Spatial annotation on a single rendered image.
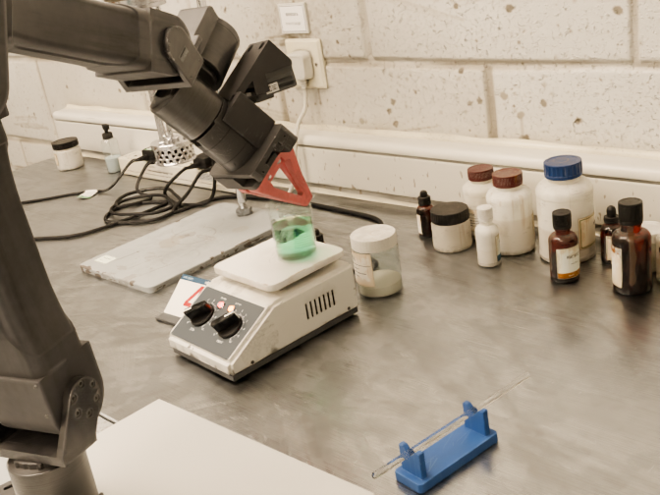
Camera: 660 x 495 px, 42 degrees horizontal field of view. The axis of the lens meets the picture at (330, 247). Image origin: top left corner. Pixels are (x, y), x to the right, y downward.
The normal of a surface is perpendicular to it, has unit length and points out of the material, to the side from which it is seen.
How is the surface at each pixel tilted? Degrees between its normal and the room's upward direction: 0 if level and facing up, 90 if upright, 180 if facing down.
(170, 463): 2
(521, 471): 0
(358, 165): 90
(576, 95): 90
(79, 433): 89
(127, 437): 2
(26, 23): 95
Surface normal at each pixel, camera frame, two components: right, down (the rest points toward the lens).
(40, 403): -0.40, 0.44
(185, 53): 0.90, 0.01
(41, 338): 0.81, -0.16
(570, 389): -0.15, -0.92
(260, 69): 0.56, 0.08
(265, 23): -0.68, 0.37
